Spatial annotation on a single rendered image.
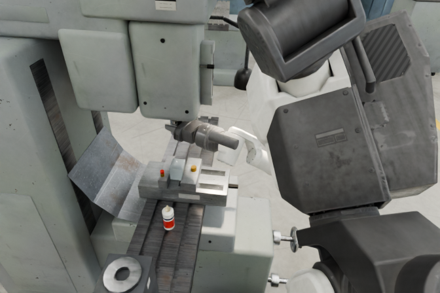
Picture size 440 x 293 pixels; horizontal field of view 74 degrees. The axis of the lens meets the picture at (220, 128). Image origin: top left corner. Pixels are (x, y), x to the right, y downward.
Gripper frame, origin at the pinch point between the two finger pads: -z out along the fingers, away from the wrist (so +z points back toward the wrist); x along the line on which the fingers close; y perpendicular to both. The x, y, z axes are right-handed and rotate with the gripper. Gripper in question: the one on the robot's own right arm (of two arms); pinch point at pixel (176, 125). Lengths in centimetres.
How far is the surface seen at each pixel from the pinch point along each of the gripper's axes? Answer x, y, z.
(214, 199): 2.1, 27.4, 17.7
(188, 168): -0.3, 19.4, 4.0
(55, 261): 42, 58, -36
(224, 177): -7.1, 23.6, 16.8
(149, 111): 11.6, -11.4, -1.0
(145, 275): 44, 12, 23
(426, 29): -447, 52, 102
